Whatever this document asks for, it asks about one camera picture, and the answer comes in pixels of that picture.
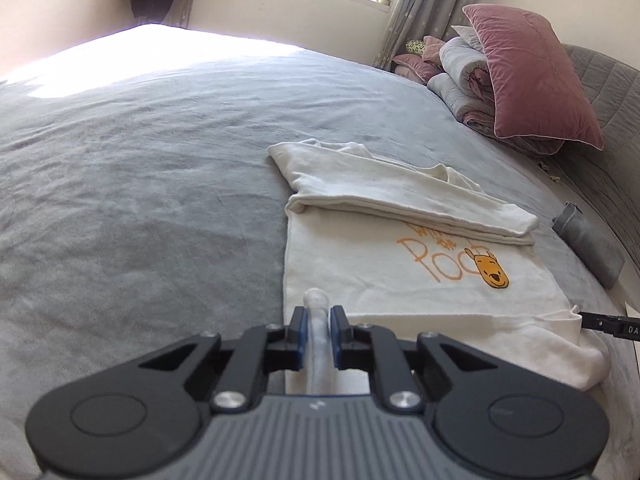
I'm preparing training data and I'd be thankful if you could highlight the white Pooh sweatshirt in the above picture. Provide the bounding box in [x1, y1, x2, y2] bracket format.
[268, 140, 611, 393]

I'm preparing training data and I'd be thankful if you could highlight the folded grey garment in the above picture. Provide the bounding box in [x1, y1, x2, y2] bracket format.
[551, 202, 625, 289]

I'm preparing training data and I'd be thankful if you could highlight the grey quilted headboard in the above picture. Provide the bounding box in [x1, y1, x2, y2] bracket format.
[544, 46, 639, 314]

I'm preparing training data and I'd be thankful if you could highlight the grey bed sheet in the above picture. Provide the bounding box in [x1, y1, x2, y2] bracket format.
[1, 25, 639, 479]

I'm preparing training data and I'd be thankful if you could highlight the pink velvet pillow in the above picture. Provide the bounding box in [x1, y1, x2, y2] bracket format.
[463, 3, 604, 151]

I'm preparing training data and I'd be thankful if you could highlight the folded grey pink quilt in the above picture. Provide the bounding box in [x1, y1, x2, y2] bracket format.
[392, 25, 564, 157]

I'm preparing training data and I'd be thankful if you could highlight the grey patterned curtain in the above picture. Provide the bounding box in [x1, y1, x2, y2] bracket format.
[372, 0, 478, 70]

